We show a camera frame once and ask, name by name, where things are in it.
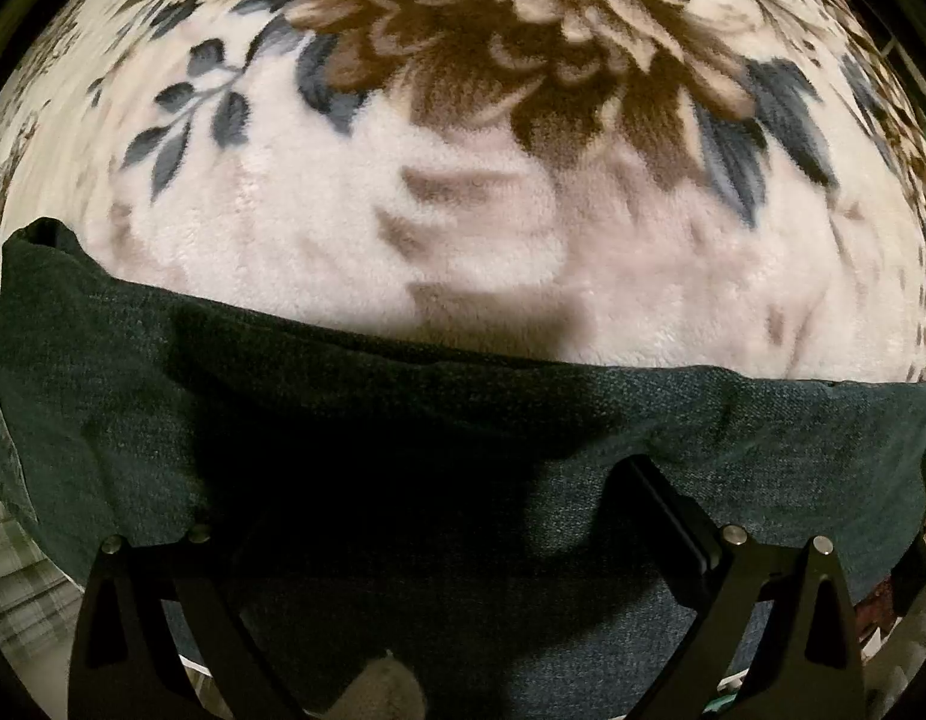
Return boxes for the dark green pants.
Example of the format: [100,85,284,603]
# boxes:
[0,217,926,720]

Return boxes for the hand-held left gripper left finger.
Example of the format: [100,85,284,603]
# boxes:
[68,523,303,720]

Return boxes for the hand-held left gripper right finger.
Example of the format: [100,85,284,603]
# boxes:
[607,454,870,720]

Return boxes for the floral fleece blanket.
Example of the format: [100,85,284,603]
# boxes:
[0,0,926,385]

